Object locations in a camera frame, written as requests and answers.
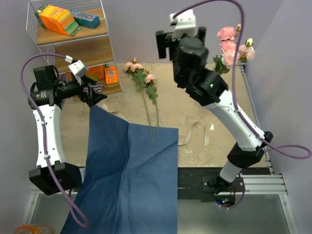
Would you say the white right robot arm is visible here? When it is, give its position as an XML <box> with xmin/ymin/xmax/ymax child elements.
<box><xmin>156</xmin><ymin>27</ymin><xmax>273</xmax><ymax>192</ymax></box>

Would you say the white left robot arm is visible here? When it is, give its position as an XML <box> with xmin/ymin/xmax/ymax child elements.
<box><xmin>28</xmin><ymin>60</ymin><xmax>107</xmax><ymax>195</ymax></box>

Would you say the peach rose stem short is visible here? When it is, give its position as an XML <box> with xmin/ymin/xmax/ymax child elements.
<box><xmin>144</xmin><ymin>69</ymin><xmax>160</xmax><ymax>139</ymax></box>

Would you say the white wire wooden shelf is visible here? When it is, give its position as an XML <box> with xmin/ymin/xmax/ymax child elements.
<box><xmin>25</xmin><ymin>0</ymin><xmax>122</xmax><ymax>95</ymax></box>

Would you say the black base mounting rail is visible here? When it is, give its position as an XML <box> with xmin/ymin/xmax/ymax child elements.
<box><xmin>31</xmin><ymin>166</ymin><xmax>288</xmax><ymax>204</ymax></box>

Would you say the orange box on lower shelf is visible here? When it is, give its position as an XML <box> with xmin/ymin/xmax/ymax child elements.
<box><xmin>104</xmin><ymin>66</ymin><xmax>119</xmax><ymax>86</ymax></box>

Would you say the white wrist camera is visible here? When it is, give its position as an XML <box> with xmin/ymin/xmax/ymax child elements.
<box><xmin>169</xmin><ymin>9</ymin><xmax>197</xmax><ymax>41</ymax></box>
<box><xmin>65</xmin><ymin>55</ymin><xmax>88</xmax><ymax>86</ymax></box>

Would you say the teal toothpaste box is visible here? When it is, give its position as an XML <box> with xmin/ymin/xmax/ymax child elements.
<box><xmin>70</xmin><ymin>9</ymin><xmax>100</xmax><ymax>29</ymax></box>

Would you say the pink rose stem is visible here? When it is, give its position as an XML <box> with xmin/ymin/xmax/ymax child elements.
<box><xmin>223</xmin><ymin>38</ymin><xmax>256</xmax><ymax>70</ymax></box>
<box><xmin>213</xmin><ymin>24</ymin><xmax>241</xmax><ymax>75</ymax></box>

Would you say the blue wrapping paper sheet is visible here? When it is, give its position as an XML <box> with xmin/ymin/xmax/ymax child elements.
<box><xmin>62</xmin><ymin>106</ymin><xmax>178</xmax><ymax>234</ymax></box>

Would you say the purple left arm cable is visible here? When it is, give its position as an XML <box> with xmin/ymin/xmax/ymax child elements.
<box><xmin>19</xmin><ymin>53</ymin><xmax>89</xmax><ymax>228</ymax></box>

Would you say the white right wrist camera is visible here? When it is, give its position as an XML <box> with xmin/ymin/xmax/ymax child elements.
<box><xmin>169</xmin><ymin>9</ymin><xmax>197</xmax><ymax>41</ymax></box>

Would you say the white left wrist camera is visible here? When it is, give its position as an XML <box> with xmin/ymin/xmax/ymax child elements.
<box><xmin>65</xmin><ymin>55</ymin><xmax>88</xmax><ymax>86</ymax></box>

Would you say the orange plastic bag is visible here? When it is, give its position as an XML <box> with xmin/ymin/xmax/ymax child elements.
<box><xmin>13</xmin><ymin>224</ymin><xmax>55</xmax><ymax>234</ymax></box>

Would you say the peach rose stem long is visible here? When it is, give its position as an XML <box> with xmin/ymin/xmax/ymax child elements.
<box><xmin>123</xmin><ymin>58</ymin><xmax>155</xmax><ymax>144</ymax></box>

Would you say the yellow orange sponge pack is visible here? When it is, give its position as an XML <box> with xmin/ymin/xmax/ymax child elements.
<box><xmin>86</xmin><ymin>65</ymin><xmax>105</xmax><ymax>80</ymax></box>

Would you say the purple wavy striped pad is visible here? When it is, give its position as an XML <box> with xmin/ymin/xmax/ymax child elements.
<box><xmin>83</xmin><ymin>82</ymin><xmax>106</xmax><ymax>94</ymax></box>

